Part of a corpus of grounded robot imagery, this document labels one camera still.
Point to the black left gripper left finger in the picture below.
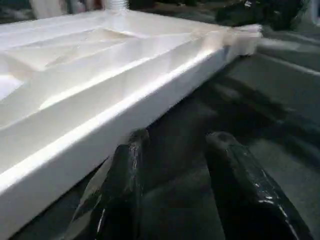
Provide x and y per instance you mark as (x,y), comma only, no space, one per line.
(120,200)

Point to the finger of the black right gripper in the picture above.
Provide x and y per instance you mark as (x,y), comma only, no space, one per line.
(235,14)
(287,10)

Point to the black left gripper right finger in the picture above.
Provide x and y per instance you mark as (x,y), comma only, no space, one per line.
(250,205)

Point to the white plastic table leg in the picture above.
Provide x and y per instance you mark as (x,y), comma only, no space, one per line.
(118,4)

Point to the white plastic table top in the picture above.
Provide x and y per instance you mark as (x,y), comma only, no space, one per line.
(100,75)

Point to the black table mat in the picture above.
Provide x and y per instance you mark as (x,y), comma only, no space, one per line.
(280,150)

